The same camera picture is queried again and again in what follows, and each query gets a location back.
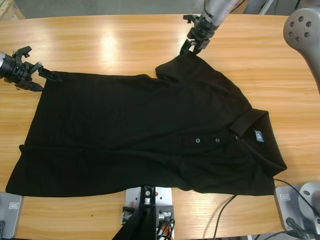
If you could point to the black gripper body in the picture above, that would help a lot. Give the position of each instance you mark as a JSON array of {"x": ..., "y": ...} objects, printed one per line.
[
  {"x": 17, "y": 71},
  {"x": 202, "y": 31}
]

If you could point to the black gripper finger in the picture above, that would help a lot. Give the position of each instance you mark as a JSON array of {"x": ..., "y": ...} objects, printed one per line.
[
  {"x": 36, "y": 86},
  {"x": 50, "y": 75},
  {"x": 186, "y": 48}
]

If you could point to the black Unitree polo shirt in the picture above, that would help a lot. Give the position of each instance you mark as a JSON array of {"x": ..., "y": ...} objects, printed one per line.
[{"x": 125, "y": 125}]

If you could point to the grey arm base disc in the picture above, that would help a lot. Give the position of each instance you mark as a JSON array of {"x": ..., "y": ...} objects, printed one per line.
[{"x": 310, "y": 195}]

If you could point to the wooden crate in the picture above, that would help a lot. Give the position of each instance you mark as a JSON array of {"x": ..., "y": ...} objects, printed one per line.
[{"x": 10, "y": 10}]

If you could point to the grey metal stand leg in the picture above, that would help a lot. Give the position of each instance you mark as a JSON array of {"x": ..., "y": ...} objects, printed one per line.
[{"x": 265, "y": 7}]

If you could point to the black diagonal bar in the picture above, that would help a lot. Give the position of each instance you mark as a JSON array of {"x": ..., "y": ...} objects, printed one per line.
[{"x": 312, "y": 3}]

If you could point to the white metal mounting plate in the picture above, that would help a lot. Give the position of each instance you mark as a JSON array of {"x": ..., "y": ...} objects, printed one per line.
[{"x": 132, "y": 200}]

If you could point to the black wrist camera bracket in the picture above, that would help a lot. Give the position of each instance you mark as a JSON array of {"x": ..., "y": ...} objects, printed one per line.
[
  {"x": 190, "y": 17},
  {"x": 21, "y": 51}
]

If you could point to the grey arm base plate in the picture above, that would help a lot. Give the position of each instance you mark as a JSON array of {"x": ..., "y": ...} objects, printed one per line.
[
  {"x": 282, "y": 207},
  {"x": 12, "y": 220}
]

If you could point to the black corner bracket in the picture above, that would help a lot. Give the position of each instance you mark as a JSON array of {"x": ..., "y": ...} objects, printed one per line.
[
  {"x": 170, "y": 210},
  {"x": 148, "y": 191},
  {"x": 127, "y": 208}
]

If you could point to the dark aluminium camera post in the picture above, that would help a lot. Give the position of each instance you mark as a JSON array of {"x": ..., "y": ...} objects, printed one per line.
[{"x": 140, "y": 227}]

